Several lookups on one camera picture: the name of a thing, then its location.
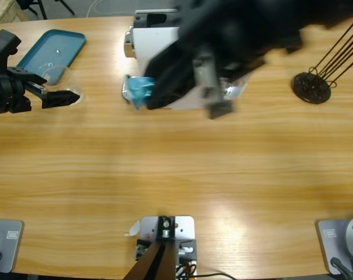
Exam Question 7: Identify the white mount block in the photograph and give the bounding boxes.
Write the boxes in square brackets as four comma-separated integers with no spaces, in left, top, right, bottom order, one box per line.
[135,215,198,277]

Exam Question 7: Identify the black tripod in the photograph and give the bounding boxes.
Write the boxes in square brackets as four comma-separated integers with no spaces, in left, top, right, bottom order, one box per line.
[18,0,76,20]

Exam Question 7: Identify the teal plastic tray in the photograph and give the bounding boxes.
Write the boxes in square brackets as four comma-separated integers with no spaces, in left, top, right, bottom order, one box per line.
[17,29,87,86]

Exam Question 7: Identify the arm grey base plate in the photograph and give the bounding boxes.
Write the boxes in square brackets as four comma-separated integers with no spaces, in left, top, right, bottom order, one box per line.
[0,219,25,274]
[315,215,353,275]

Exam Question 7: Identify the dark camera post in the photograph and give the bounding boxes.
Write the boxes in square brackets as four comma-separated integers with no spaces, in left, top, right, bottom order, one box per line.
[122,215,177,280]

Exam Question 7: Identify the light wooden crate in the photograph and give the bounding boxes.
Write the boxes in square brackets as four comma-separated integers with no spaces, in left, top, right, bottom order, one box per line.
[0,0,30,26]

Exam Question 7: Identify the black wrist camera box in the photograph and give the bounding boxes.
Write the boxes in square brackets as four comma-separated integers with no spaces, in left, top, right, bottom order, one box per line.
[0,29,22,74]

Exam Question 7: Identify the black capsule holder with rods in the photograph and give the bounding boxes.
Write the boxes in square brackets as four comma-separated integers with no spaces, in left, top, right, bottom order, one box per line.
[291,19,353,103]

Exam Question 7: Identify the thin black cable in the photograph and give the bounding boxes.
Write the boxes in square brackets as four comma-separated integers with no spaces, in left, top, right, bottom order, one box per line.
[193,272,241,280]

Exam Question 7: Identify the white capsule coffee machine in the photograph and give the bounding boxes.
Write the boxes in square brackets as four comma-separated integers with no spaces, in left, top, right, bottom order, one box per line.
[123,8,253,111]

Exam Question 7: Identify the metal drip tray grille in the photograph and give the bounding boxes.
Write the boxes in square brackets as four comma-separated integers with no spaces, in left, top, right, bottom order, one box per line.
[121,76,136,103]

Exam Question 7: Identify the orange wire bundle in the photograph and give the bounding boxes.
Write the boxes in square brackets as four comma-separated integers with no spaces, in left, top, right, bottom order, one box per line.
[176,261,198,277]

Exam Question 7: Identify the blue coffee capsule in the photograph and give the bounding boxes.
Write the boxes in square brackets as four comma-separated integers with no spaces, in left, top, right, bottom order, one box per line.
[125,75,157,111]

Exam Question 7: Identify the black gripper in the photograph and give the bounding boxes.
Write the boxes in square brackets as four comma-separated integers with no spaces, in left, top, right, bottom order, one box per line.
[143,5,268,120]
[0,66,81,116]

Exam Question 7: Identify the white floor cable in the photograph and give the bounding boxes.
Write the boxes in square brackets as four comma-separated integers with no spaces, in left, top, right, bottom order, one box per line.
[86,0,136,16]

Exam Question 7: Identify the clear glass cup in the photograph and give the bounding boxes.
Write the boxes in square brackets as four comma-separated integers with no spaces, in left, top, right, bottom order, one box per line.
[43,65,85,104]

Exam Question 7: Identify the white tape scrap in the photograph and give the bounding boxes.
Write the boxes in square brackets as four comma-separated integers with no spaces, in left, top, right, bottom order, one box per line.
[124,220,141,237]

